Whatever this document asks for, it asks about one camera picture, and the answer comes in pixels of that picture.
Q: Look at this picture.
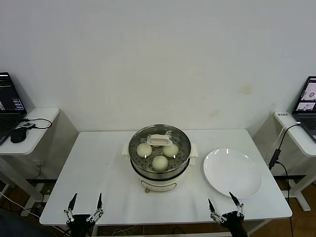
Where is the black laptop with pink screen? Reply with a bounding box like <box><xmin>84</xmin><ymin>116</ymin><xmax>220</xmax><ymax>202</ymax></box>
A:
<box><xmin>292</xmin><ymin>75</ymin><xmax>316</xmax><ymax>143</ymax></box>

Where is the black laptop with dark screen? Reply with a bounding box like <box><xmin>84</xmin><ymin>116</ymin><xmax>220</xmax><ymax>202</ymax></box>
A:
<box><xmin>0</xmin><ymin>71</ymin><xmax>28</xmax><ymax>146</ymax></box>

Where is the white round plate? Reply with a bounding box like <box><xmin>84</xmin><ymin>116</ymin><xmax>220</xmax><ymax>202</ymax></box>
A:
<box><xmin>203</xmin><ymin>147</ymin><xmax>263</xmax><ymax>199</ymax></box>

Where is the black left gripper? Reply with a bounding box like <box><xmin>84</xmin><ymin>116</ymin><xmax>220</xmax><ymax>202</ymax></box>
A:
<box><xmin>63</xmin><ymin>192</ymin><xmax>104</xmax><ymax>237</ymax></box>

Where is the black cable with adapter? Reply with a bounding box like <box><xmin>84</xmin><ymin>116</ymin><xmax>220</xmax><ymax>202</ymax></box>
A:
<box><xmin>268</xmin><ymin>122</ymin><xmax>303</xmax><ymax>198</ymax></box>

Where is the black usb hub with cable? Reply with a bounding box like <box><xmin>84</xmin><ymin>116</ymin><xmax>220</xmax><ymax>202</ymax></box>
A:
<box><xmin>19</xmin><ymin>118</ymin><xmax>52</xmax><ymax>131</ymax></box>

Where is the stainless steel steamer basket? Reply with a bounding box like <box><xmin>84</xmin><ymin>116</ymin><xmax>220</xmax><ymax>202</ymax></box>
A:
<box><xmin>128</xmin><ymin>124</ymin><xmax>192</xmax><ymax>178</ymax></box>

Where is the white table frame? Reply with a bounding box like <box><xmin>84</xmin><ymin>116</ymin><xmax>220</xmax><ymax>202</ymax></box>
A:
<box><xmin>91</xmin><ymin>218</ymin><xmax>272</xmax><ymax>237</ymax></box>

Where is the white electric cooker base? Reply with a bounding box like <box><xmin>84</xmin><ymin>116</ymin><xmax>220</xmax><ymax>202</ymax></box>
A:
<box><xmin>121</xmin><ymin>142</ymin><xmax>199</xmax><ymax>193</ymax></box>

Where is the glass lid with white handle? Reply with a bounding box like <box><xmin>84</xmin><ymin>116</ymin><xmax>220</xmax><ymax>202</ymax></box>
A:
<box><xmin>128</xmin><ymin>124</ymin><xmax>192</xmax><ymax>173</ymax></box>

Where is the white labelled power strip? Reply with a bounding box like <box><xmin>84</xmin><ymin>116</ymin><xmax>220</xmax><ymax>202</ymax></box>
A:
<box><xmin>275</xmin><ymin>111</ymin><xmax>293</xmax><ymax>121</ymax></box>

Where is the thin white cable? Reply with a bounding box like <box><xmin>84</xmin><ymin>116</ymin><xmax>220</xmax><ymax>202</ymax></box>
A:
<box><xmin>274</xmin><ymin>120</ymin><xmax>301</xmax><ymax>149</ymax></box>

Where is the white side table with mouse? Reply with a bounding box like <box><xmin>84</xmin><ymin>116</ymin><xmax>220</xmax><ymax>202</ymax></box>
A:
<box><xmin>0</xmin><ymin>106</ymin><xmax>79</xmax><ymax>205</ymax></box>

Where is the black computer mouse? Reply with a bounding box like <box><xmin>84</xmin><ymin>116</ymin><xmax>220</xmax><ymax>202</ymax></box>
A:
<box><xmin>9</xmin><ymin>127</ymin><xmax>28</xmax><ymax>144</ymax></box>

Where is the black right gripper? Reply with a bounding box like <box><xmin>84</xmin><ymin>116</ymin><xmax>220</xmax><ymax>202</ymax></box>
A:
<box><xmin>207</xmin><ymin>191</ymin><xmax>247</xmax><ymax>237</ymax></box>

